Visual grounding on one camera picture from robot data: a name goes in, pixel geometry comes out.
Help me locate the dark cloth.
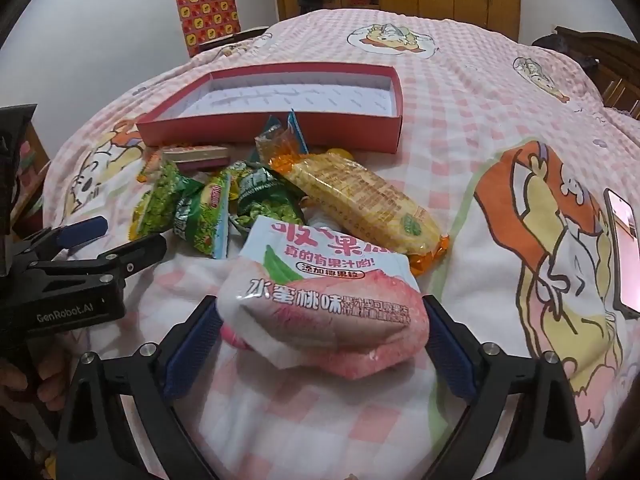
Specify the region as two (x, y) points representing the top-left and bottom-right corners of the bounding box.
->
(531, 30), (601, 68)

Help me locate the person's left hand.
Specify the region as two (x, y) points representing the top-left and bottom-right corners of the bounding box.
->
(0, 345), (70, 403)

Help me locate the dark green pea packet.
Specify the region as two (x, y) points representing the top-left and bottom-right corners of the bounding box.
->
(227, 160), (308, 233)

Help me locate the white pink peach jelly pouch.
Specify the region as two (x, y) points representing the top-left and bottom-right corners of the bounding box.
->
(218, 215), (431, 380)

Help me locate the small orange snack packet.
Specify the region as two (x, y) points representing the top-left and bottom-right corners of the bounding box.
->
(136, 150), (168, 183)

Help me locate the wooden bedside cabinet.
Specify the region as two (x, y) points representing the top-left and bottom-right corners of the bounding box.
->
(10, 125), (51, 241)

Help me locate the smartphone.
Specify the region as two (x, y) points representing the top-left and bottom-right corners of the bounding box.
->
(603, 187), (640, 320)

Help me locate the green packet with red logo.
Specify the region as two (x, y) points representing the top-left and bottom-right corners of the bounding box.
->
(172, 172), (233, 260)

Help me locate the light green pea packet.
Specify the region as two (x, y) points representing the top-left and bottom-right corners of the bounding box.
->
(129, 162), (201, 241)

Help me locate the pink checkered printed blanket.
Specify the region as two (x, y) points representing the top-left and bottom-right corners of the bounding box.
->
(42, 7), (640, 480)

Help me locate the chair with red patterned cover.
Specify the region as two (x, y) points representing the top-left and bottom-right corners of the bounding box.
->
(173, 0), (271, 58)

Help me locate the pink purple snack packet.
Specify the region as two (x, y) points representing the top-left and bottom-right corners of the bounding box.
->
(160, 144), (231, 168)

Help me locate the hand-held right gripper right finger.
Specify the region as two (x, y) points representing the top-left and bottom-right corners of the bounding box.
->
(422, 294), (588, 480)

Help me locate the shallow pink cardboard box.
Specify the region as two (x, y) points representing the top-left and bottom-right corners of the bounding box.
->
(136, 63), (404, 155)

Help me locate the clear blue-edged snack packet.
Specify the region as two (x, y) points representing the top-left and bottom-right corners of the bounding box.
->
(255, 110), (311, 166)

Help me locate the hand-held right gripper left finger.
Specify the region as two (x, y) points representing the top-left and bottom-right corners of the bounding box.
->
(52, 294), (226, 480)

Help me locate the dark wooden headboard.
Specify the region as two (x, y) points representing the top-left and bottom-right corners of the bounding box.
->
(532, 26), (640, 120)

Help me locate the yellow packet with orange ends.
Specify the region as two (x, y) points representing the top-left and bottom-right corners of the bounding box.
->
(270, 152), (451, 277)

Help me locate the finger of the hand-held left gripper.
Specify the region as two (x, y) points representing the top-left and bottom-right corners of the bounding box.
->
(50, 233), (168, 281)
(20, 216), (109, 261)

